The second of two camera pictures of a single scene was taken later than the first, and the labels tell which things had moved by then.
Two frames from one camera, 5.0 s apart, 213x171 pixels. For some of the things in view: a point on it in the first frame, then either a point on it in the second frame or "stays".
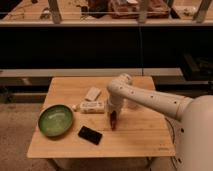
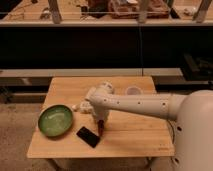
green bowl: [55, 120] stays
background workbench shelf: [105, 12] stays
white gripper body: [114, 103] -> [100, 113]
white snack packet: [92, 107] stays
